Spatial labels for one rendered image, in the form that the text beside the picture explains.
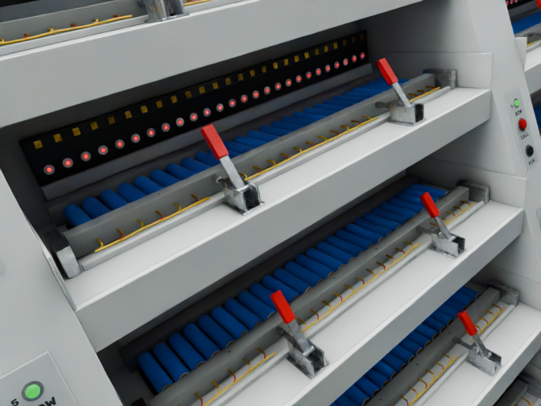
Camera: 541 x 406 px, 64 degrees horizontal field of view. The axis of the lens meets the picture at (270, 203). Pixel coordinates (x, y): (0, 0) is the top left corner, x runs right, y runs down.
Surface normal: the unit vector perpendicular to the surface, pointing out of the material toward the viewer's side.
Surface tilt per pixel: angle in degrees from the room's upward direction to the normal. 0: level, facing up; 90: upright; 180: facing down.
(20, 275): 90
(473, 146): 90
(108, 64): 109
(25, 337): 90
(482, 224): 19
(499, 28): 90
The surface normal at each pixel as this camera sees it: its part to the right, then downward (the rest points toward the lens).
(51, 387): 0.52, -0.03
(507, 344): -0.18, -0.87
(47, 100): 0.61, 0.26
